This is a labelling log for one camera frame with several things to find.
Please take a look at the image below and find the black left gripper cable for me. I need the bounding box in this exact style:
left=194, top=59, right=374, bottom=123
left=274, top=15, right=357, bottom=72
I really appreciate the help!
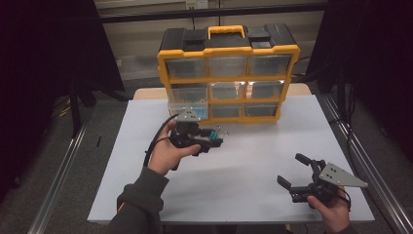
left=143, top=113, right=180, bottom=169

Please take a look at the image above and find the black horizontal bar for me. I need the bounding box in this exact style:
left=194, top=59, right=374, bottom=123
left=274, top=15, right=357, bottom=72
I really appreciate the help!
left=96, top=2, right=329, bottom=24

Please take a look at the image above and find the clear plastic bin drawer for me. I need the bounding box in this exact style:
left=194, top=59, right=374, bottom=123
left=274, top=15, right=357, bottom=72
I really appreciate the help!
left=167, top=83, right=210, bottom=122

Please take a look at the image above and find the yellow and black organizer box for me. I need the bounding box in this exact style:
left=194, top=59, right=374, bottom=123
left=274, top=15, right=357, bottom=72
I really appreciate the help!
left=157, top=22, right=301, bottom=127

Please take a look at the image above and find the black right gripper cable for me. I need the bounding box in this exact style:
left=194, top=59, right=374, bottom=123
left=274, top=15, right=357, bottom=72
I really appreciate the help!
left=335, top=186, right=353, bottom=213

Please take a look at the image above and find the grid of clear drawers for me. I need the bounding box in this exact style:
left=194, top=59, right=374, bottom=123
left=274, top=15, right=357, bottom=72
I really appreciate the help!
left=165, top=54, right=292, bottom=119

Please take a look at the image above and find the person's right hand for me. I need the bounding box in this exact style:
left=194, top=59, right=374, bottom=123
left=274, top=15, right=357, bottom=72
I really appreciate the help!
left=306, top=191, right=353, bottom=234

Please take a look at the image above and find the teal binder clip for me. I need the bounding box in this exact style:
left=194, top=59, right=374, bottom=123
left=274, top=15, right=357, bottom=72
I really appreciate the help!
left=207, top=126, right=230, bottom=141

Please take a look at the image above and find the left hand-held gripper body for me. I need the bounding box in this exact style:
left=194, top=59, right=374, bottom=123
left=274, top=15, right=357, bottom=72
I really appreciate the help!
left=168, top=109, right=212, bottom=156

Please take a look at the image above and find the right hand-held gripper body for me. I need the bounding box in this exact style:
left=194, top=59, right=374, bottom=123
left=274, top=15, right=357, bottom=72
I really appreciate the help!
left=288, top=158, right=369, bottom=207

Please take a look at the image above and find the black curtain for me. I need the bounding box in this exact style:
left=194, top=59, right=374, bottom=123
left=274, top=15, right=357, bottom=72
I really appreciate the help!
left=0, top=0, right=126, bottom=203
left=306, top=0, right=413, bottom=160

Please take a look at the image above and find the metal floor rail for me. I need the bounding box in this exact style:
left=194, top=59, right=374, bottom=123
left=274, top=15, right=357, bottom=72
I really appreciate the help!
left=28, top=106, right=95, bottom=234
left=319, top=93, right=413, bottom=234

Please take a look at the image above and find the person's left hand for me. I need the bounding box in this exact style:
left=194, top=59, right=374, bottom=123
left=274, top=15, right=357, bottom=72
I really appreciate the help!
left=147, top=120, right=202, bottom=176

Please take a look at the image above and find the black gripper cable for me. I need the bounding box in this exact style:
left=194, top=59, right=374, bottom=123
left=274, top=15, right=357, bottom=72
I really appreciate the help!
left=143, top=113, right=180, bottom=169
left=335, top=186, right=353, bottom=213

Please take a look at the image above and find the white table cover sheet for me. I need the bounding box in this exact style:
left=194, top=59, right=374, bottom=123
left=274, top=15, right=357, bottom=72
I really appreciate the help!
left=87, top=95, right=376, bottom=225

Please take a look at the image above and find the white wall socket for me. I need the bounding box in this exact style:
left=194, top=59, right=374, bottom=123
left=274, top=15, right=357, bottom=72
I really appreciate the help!
left=185, top=0, right=209, bottom=10

